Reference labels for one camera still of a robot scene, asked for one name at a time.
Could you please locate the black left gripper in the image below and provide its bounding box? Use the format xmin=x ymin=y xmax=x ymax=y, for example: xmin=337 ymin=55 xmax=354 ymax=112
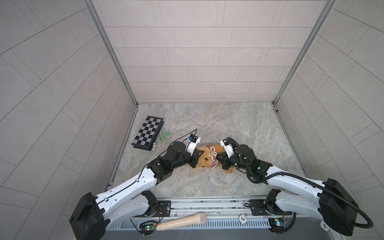
xmin=169 ymin=147 xmax=205 ymax=171

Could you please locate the knitted american flag sweater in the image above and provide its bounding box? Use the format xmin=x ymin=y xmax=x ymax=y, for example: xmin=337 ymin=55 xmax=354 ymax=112
xmin=207 ymin=145 xmax=218 ymax=169

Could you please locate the tan plush teddy bear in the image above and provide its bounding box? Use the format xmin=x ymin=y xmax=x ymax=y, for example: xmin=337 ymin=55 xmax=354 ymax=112
xmin=195 ymin=145 xmax=225 ymax=170

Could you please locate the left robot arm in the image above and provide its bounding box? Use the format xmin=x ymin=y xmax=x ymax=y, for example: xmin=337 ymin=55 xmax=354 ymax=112
xmin=69 ymin=142 xmax=204 ymax=240

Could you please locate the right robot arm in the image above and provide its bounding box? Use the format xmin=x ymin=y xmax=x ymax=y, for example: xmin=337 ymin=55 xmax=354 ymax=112
xmin=212 ymin=141 xmax=366 ymax=236

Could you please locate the clear bag of green bricks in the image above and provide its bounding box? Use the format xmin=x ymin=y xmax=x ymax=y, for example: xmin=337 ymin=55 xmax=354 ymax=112
xmin=159 ymin=131 xmax=173 ymax=143

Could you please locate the folded black white chessboard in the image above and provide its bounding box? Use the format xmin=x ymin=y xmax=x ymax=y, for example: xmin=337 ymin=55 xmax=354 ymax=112
xmin=132 ymin=116 xmax=164 ymax=151

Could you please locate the left green circuit board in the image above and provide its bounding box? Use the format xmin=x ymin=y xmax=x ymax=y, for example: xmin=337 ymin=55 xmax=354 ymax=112
xmin=140 ymin=221 xmax=158 ymax=236

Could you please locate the green circuit board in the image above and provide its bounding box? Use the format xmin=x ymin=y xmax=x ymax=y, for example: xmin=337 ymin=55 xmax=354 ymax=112
xmin=140 ymin=221 xmax=158 ymax=236
xmin=268 ymin=218 xmax=286 ymax=233

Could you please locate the right green circuit board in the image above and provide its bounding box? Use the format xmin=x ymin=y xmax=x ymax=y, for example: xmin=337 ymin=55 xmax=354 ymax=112
xmin=268 ymin=218 xmax=286 ymax=233

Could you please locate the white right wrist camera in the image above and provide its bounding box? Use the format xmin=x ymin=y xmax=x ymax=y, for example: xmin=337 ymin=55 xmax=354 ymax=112
xmin=220 ymin=138 xmax=237 ymax=158

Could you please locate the black left camera cable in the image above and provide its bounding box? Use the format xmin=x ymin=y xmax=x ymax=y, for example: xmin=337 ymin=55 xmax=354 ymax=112
xmin=137 ymin=128 xmax=198 ymax=181

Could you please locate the beige cylindrical handle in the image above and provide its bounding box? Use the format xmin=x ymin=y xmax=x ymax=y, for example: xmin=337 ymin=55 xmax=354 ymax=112
xmin=156 ymin=213 xmax=207 ymax=231

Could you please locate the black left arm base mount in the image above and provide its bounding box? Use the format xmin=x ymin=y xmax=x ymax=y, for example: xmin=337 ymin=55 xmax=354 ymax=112
xmin=136 ymin=191 xmax=172 ymax=218

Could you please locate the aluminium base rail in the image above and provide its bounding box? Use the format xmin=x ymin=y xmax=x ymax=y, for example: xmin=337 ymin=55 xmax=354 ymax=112
xmin=103 ymin=196 xmax=331 ymax=232

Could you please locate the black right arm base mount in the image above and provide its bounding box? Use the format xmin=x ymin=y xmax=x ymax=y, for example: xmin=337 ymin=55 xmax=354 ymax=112
xmin=244 ymin=189 xmax=284 ymax=216

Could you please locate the black corrugated right cable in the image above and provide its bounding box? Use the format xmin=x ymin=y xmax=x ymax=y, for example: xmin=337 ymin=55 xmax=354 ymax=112
xmin=226 ymin=137 xmax=374 ymax=229

